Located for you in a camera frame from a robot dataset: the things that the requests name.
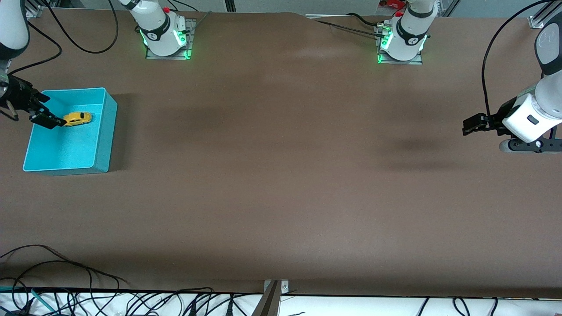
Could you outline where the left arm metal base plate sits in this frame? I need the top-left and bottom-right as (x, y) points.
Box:
(375, 24), (423, 65)

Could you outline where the teal plastic bin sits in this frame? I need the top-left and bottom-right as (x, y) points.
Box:
(23, 87), (118, 176)

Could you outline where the aluminium profile with foot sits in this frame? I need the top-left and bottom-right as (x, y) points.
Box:
(528, 0), (555, 29)

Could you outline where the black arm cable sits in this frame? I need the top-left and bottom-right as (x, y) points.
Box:
(0, 0), (119, 121)
(482, 0), (555, 119)

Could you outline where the thick black cable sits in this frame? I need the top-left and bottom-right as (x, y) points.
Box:
(347, 12), (388, 28)

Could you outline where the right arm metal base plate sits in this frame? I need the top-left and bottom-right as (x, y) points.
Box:
(146, 18), (196, 60)

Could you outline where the grey metal pole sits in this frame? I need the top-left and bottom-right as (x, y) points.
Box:
(251, 281), (281, 316)

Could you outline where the yellow beetle toy car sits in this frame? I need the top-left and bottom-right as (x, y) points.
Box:
(63, 112), (93, 127)

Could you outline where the teal cable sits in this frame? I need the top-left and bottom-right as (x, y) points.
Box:
(0, 285), (56, 313)

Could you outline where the long black looping cable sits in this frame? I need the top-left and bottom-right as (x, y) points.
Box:
(0, 244), (130, 286)
(0, 261), (120, 316)

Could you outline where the thin black cable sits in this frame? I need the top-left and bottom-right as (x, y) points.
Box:
(314, 19), (385, 38)

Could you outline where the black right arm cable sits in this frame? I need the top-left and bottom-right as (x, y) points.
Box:
(0, 0), (119, 121)

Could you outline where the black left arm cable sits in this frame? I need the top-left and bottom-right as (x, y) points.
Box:
(482, 0), (555, 119)

